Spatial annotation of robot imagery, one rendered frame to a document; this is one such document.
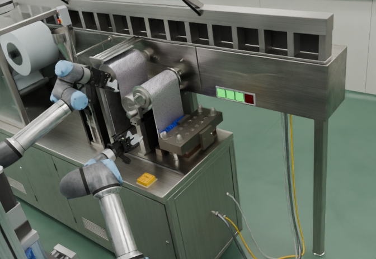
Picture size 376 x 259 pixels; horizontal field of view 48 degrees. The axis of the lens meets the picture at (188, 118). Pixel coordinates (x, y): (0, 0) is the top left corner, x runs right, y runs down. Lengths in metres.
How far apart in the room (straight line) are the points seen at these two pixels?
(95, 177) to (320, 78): 1.09
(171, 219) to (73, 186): 0.71
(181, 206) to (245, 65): 0.82
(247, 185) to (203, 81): 1.35
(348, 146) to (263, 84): 1.92
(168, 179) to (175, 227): 0.27
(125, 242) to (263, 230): 1.65
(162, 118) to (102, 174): 0.76
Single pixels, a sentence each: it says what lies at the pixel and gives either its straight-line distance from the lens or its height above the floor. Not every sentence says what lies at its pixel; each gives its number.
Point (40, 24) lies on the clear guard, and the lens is 3.03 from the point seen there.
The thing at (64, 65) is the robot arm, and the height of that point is 1.62.
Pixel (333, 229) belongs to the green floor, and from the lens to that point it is 3.20.
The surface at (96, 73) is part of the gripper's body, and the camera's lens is 2.05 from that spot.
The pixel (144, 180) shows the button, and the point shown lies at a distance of 2.23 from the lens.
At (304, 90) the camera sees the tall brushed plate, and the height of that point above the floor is 1.29.
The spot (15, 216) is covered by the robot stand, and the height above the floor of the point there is 1.34.
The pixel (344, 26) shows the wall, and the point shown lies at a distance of 4.53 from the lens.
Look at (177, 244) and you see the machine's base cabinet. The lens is 2.40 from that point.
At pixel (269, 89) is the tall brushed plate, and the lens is 2.19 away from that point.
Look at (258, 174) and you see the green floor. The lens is 3.64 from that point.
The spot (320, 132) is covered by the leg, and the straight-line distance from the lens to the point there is 2.39.
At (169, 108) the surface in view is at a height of 1.13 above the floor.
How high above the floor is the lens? 2.27
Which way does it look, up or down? 30 degrees down
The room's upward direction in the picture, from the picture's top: 9 degrees counter-clockwise
